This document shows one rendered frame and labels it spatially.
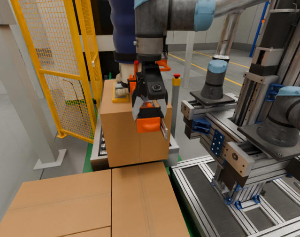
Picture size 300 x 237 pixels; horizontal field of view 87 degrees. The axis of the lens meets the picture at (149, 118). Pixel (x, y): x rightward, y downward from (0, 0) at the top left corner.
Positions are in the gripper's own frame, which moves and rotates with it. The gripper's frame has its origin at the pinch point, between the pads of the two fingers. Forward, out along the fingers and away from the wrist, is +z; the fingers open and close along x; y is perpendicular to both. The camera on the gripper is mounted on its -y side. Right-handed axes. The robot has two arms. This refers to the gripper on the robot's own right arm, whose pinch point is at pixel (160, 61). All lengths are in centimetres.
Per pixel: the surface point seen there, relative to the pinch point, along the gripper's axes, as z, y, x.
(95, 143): 60, 24, -62
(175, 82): 23.2, -13.6, 18.8
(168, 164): 77, 43, -1
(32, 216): 64, 76, -91
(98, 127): 60, -1, -62
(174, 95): 37.6, -13.9, 18.9
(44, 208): 64, 73, -86
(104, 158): 59, 44, -52
